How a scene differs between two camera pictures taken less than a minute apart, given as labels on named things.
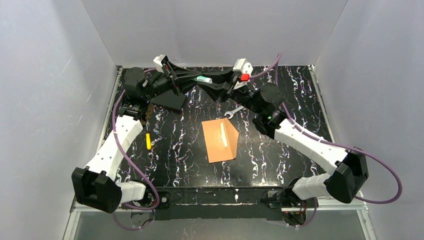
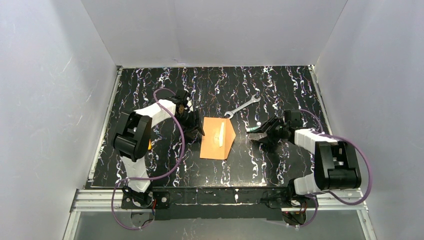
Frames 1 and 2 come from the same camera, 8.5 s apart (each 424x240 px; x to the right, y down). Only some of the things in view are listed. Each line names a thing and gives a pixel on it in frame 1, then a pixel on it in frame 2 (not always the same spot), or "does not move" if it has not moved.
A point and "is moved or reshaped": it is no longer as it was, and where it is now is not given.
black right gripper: [234, 81] -> [270, 129]
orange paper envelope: [215, 148] is moved or reshaped
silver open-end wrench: [231, 113] does not move
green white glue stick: [203, 79] -> [251, 129]
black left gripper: [171, 78] -> [192, 122]
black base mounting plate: [221, 203] does not move
